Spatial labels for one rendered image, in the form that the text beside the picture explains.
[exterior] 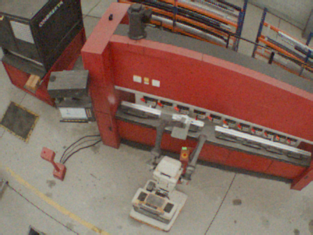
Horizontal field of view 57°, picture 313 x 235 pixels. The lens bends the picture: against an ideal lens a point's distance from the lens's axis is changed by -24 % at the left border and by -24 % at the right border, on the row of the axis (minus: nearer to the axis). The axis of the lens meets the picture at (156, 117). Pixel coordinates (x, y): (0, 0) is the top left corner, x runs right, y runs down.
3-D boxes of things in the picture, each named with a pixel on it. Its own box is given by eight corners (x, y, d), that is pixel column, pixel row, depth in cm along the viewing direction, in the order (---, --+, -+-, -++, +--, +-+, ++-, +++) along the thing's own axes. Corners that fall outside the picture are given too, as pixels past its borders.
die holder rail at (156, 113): (121, 108, 479) (121, 104, 470) (123, 104, 481) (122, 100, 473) (159, 118, 472) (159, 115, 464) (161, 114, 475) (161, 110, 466)
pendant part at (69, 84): (60, 124, 441) (46, 89, 366) (62, 108, 452) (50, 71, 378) (95, 126, 441) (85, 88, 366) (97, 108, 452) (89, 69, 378)
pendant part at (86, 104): (63, 121, 427) (56, 106, 396) (63, 112, 433) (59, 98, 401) (95, 122, 427) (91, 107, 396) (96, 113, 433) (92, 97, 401)
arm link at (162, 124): (154, 122, 387) (162, 126, 383) (162, 117, 397) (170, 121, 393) (149, 156, 412) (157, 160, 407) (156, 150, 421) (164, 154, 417)
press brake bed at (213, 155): (120, 143, 551) (115, 117, 478) (124, 131, 560) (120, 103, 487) (290, 184, 512) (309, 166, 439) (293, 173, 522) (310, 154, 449)
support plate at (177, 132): (170, 136, 448) (170, 136, 447) (176, 117, 460) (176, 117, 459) (185, 140, 445) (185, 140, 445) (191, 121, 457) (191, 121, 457)
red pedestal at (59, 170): (52, 176, 519) (38, 157, 446) (56, 164, 530) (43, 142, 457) (63, 181, 516) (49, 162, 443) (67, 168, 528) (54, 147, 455)
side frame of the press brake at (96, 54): (103, 145, 549) (80, 50, 347) (121, 98, 588) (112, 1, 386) (118, 150, 546) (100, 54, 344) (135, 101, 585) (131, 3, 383)
